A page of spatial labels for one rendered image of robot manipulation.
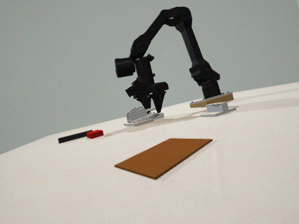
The red rectangular block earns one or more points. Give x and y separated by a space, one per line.
95 134

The black flat bar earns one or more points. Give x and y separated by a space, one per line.
74 136

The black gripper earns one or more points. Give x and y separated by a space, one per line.
157 90

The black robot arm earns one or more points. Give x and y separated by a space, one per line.
201 71

